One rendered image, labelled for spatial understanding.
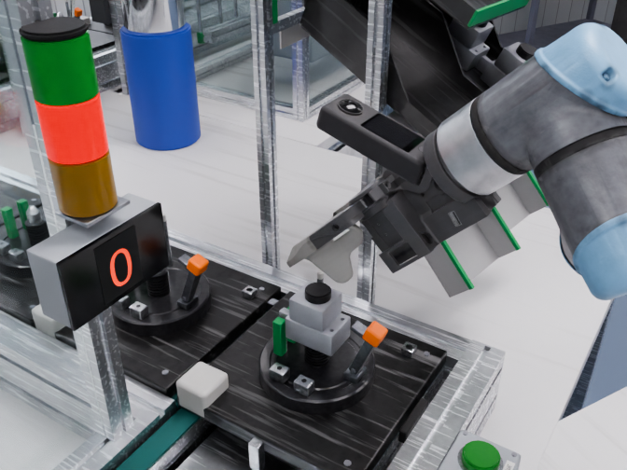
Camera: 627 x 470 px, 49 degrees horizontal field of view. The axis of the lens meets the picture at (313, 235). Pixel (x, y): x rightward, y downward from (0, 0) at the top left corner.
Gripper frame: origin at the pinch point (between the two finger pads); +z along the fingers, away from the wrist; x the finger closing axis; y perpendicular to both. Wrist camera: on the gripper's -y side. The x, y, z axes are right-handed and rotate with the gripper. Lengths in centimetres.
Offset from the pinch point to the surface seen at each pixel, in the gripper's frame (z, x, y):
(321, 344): 7.4, -2.2, 10.5
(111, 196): -1.6, -18.4, -13.9
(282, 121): 65, 83, -23
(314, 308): 4.7, -2.0, 6.6
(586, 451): 0.4, 15.7, 43.5
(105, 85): 102, 75, -63
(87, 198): -1.7, -20.5, -14.7
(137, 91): 67, 52, -46
